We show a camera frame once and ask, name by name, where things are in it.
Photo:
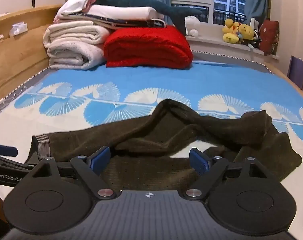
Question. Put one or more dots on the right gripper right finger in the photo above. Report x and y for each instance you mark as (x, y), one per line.
(210, 171)

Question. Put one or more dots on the purple paper bag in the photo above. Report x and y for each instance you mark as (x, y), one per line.
(295, 71)

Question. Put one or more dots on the tissue pack on headboard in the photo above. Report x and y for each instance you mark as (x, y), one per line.
(18, 28)

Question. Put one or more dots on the dark brown corduroy pants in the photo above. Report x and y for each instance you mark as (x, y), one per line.
(143, 149)

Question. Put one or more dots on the red folded blanket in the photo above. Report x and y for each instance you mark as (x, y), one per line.
(157, 47)

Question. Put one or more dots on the white pink folded bedding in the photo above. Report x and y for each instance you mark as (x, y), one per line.
(109, 16)

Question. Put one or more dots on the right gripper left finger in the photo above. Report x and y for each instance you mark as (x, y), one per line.
(89, 169)

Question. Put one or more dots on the wooden bed headboard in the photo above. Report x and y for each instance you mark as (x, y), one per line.
(23, 56)

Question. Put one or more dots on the white seal plush toy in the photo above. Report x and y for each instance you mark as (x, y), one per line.
(192, 25)

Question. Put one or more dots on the white folded quilt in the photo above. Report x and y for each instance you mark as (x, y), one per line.
(75, 45)

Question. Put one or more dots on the teal shark plush toy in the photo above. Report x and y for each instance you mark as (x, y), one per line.
(176, 14)

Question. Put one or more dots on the right blue curtain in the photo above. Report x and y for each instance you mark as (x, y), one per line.
(257, 9)

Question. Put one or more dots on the yellow plush toy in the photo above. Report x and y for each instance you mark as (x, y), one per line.
(234, 32)

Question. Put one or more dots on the blue white patterned bed sheet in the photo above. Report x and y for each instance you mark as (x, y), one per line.
(69, 100)

